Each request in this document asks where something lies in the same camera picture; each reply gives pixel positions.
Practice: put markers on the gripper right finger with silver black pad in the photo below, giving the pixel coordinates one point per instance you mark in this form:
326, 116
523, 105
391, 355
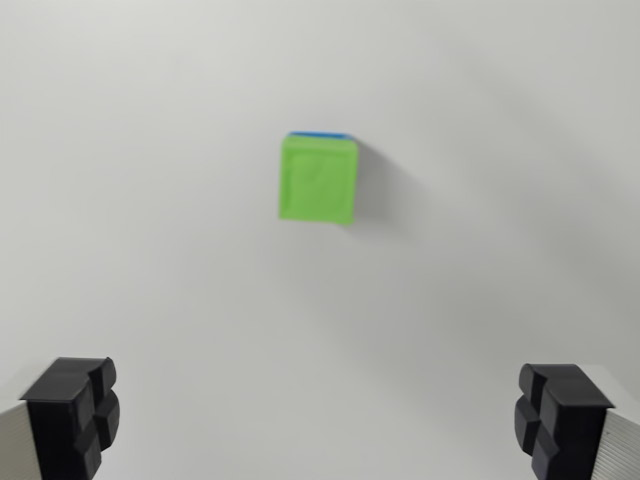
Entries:
575, 425

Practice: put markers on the gripper left finger with silver black pad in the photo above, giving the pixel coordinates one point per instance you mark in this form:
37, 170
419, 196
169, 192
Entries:
55, 420

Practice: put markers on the green cube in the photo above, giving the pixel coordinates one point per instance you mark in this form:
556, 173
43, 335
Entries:
317, 180

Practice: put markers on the blue cube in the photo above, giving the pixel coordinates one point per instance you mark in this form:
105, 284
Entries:
320, 134

